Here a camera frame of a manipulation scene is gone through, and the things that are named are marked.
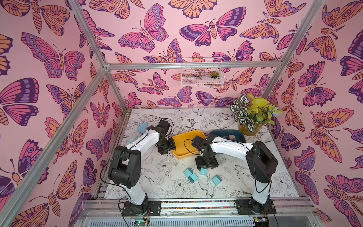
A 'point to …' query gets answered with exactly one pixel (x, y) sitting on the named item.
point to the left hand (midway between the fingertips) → (174, 148)
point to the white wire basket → (202, 78)
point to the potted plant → (252, 113)
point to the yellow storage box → (183, 142)
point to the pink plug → (232, 137)
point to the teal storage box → (225, 133)
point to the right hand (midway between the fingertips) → (203, 167)
